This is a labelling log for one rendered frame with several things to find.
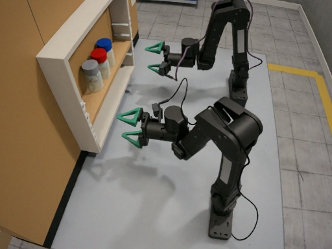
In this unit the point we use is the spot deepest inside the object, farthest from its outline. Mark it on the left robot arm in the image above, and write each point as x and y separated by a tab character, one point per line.
245	129

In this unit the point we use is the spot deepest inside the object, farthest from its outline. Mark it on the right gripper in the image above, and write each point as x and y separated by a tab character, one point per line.
171	58

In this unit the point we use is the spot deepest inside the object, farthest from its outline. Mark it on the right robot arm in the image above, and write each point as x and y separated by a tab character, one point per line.
239	15

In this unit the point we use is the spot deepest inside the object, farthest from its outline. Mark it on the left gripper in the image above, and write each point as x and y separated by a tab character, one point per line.
151	127

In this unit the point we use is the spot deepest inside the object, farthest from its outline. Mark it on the red-capped bottle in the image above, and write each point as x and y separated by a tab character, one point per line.
100	56

